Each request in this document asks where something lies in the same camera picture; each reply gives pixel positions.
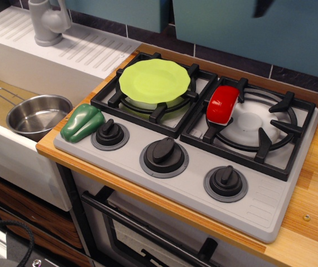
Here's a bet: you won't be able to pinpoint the grey toy stove top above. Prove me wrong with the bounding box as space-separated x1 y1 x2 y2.
53 75 318 244

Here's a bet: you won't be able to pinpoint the teal wall box right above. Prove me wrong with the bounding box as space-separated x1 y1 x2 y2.
173 1 318 77

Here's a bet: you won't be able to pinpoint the right black stove knob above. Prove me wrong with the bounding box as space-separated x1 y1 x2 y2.
203 165 248 203

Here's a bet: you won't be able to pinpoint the red salmon sushi toy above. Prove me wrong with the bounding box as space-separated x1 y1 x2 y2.
206 85 240 125

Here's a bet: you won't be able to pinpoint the black stove knob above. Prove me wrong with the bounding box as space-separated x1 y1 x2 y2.
203 165 248 203
91 119 130 151
139 137 189 179

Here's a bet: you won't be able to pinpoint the teal wall box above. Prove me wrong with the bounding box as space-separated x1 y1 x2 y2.
173 1 318 77
66 0 170 33

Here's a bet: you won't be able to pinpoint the toy oven door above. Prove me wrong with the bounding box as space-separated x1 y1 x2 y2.
72 172 272 266

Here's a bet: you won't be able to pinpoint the right black burner grate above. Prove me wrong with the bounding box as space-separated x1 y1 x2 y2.
180 77 318 181

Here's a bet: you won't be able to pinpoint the middle black stove knob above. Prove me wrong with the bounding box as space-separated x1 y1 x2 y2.
139 137 189 179

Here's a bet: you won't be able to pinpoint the small steel saucepan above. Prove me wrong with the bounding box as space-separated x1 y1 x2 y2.
0 87 73 142

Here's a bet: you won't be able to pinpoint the left black stove knob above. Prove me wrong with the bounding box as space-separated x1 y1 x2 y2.
91 119 130 151

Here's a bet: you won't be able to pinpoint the black oven door handle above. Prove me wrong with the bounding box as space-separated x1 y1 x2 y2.
81 189 218 266

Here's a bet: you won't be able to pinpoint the black braided cable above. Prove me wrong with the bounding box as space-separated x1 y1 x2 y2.
0 220 35 267

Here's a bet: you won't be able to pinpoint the grey toy faucet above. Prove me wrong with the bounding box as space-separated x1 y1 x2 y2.
28 0 71 47

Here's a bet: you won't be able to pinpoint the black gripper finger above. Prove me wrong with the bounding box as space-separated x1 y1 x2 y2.
253 0 273 18

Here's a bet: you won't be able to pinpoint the black burner grate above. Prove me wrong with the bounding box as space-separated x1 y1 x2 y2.
91 52 218 138
180 77 318 181

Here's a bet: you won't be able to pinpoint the white toy sink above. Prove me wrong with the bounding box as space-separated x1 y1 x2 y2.
0 7 140 211

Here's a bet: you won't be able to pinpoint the teal wall box left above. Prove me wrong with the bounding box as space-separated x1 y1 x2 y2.
66 0 170 33

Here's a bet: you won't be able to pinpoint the left black burner grate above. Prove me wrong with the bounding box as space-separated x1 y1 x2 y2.
91 52 218 138

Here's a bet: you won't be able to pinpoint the light green plastic plate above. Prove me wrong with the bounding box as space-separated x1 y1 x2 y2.
119 59 191 104

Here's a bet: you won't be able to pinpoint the green toy bell pepper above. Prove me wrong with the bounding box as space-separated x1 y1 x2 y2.
60 103 106 143

